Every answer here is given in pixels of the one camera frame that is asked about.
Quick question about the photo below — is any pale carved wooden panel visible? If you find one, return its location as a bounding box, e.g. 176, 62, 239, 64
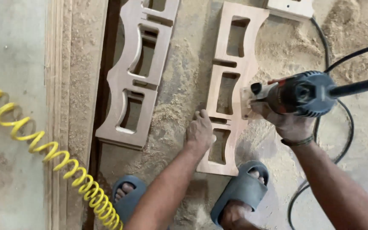
196, 1, 270, 177

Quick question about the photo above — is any dark wristband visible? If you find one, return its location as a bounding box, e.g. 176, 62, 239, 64
280, 134, 315, 148

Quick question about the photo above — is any stack of long plywood boards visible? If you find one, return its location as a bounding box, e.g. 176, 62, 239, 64
43, 0, 110, 230

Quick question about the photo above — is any grey-blue left slipper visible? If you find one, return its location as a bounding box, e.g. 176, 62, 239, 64
111, 175, 148, 225

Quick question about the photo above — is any yellow coiled air hose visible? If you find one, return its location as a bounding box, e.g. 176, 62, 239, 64
0, 75, 124, 230

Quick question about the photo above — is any small pale wooden piece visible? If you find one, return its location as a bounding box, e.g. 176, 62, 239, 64
263, 0, 315, 22

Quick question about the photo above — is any brown carved wooden panel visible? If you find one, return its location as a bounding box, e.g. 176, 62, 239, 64
95, 0, 181, 148
96, 13, 175, 151

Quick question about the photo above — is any black power cable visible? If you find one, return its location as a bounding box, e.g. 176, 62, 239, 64
287, 17, 368, 230

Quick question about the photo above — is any grey-blue right slipper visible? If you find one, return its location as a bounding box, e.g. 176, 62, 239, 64
210, 160, 270, 228

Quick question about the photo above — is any person's right hand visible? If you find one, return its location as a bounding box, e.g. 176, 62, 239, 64
250, 101, 316, 143

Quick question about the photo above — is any black and red trim router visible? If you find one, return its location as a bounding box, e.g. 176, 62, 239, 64
240, 70, 338, 121

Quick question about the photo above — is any grey-blue slipper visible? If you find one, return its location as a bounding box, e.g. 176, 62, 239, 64
210, 160, 270, 228
111, 175, 148, 225

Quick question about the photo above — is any person's left foot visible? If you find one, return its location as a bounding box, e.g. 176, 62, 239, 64
115, 182, 135, 202

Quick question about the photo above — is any person's right foot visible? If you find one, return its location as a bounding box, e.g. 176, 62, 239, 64
220, 168, 266, 230

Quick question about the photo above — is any person's left hand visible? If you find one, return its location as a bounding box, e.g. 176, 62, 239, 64
185, 109, 217, 152

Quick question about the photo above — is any person's foot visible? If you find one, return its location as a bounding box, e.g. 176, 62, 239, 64
220, 168, 266, 230
115, 182, 135, 202

